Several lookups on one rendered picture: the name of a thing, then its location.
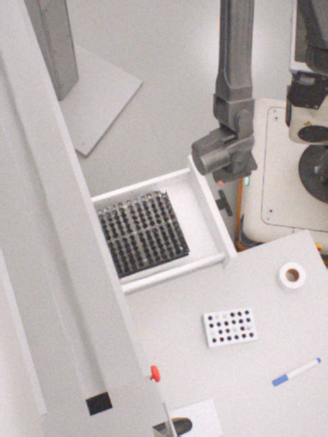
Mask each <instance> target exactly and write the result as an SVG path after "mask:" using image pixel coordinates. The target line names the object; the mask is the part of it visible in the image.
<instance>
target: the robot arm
mask: <svg viewBox="0 0 328 437"><path fill-rule="evenodd" d="M297 2H298V4H299V7H300V10H301V13H302V18H303V20H304V24H305V27H306V31H307V32H306V34H305V35H304V38H305V41H306V44H307V48H306V50H305V54H304V61H306V64H307V67H308V68H309V69H311V70H312V71H313V72H315V73H319V74H321V75H322V77H321V79H323V80H324V79H326V78H327V77H328V0H297ZM254 14H255V0H220V32H219V61H218V72H217V78H216V80H215V93H213V114H214V117H215V119H216V120H218V123H219V127H218V128H216V129H214V130H211V131H210V132H209V134H208V135H207V136H205V137H203V138H200V139H198V140H197V141H195V142H194V143H193V144H192V145H191V149H192V151H191V157H192V160H193V163H194V165H195V168H196V169H197V171H198V172H199V174H200V175H202V176H206V175H208V174H210V172H211V173H212V174H213V179H214V181H215V182H216V183H217V184H218V185H219V186H221V185H224V184H228V183H229V182H231V181H236V180H239V179H243V178H248V177H250V175H251V171H253V170H255V171H257V169H258V164H257V162H256V160H255V159H254V157H253V155H252V154H251V149H252V148H253V146H254V144H255V138H254V136H253V132H254V129H253V126H254V125H253V120H254V114H255V99H254V98H253V97H252V95H253V80H252V73H251V62H252V46H253V30H254Z"/></svg>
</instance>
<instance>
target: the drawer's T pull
mask: <svg viewBox="0 0 328 437"><path fill-rule="evenodd" d="M218 195H220V199H218V200H215V201H214V202H215V204H216V207H217V208H218V210H219V211H222V210H225V211H226V213H227V215H228V217H230V216H232V211H231V208H230V205H229V203H228V201H227V199H226V196H225V193H224V190H223V189H218Z"/></svg>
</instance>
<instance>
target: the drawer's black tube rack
mask: <svg viewBox="0 0 328 437"><path fill-rule="evenodd" d="M155 193H157V194H158V195H156V196H154V194H155ZM147 195H151V196H152V197H150V198H147ZM147 195H142V196H139V197H137V198H134V199H130V200H127V201H123V202H120V203H117V204H114V205H110V206H107V207H103V208H100V210H97V211H96V213H97V216H98V219H99V222H100V225H101V228H102V233H103V235H104V238H105V241H106V243H107V246H108V250H109V253H110V256H111V259H112V261H113V262H114V267H115V269H116V272H117V274H118V277H119V279H121V278H123V277H127V276H130V275H133V274H136V273H139V272H141V271H146V270H149V269H152V268H155V267H157V266H160V265H165V264H168V262H171V261H173V260H176V259H180V258H183V257H186V256H189V253H185V254H184V253H182V251H181V249H182V248H181V247H180V246H179V242H178V239H177V237H176V235H175V232H174V230H173V225H172V223H171V222H172V221H173V220H170V218H169V216H168V214H167V209H166V208H165V207H164V204H163V202H162V199H161V195H160V193H159V190H157V191H156V192H154V193H150V194H147ZM141 197H143V198H144V199H143V200H140V198H141ZM134 200H138V201H136V202H134ZM128 201H129V202H131V203H130V204H126V203H127V202H128ZM119 204H121V205H122V206H121V207H118V206H119ZM113 206H115V207H116V208H114V209H113V210H111V207H113ZM105 208H107V209H108V211H107V212H104V210H105ZM99 211H101V212H102V213H99V214H98V212H99Z"/></svg>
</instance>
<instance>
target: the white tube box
mask: <svg viewBox="0 0 328 437"><path fill-rule="evenodd" d="M225 312H226V313H227V314H228V317H227V318H223V314H224V313H225ZM217 313H218V314H220V315H221V317H220V318H218V320H216V318H215V315H216V314H217ZM202 319H203V324H204V329H205V334H206V340H207V344H208V348H213V347H225V346H230V345H236V344H243V343H249V342H254V341H255V340H258V335H257V334H256V331H255V323H254V318H253V313H252V309H251V307H245V308H239V309H232V310H226V311H220V312H209V313H204V314H203V315H202ZM250 324H251V325H252V326H253V329H251V330H248V328H247V327H248V326H249V325H250ZM234 327H237V332H233V331H232V329H233V328H234ZM212 330H215V335H211V334H210V332H211V331H212Z"/></svg>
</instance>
